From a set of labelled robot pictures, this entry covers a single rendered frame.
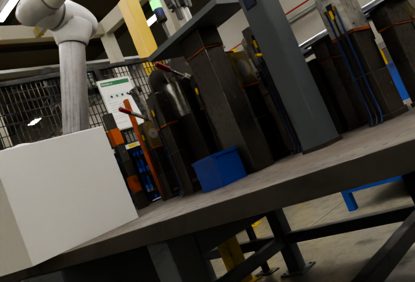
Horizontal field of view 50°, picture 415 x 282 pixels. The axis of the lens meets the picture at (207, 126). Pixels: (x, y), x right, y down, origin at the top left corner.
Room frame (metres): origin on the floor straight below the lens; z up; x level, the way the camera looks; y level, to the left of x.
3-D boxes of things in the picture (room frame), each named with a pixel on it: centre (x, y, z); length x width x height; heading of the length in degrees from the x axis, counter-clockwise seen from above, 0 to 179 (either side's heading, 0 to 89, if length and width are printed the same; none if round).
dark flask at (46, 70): (2.40, 0.71, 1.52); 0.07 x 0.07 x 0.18
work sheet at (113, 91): (2.54, 0.41, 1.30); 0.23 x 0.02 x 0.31; 131
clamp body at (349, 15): (1.14, -0.43, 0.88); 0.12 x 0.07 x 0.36; 131
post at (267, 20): (1.12, -0.25, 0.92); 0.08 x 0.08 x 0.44; 41
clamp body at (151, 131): (1.94, 0.26, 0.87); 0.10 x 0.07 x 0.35; 131
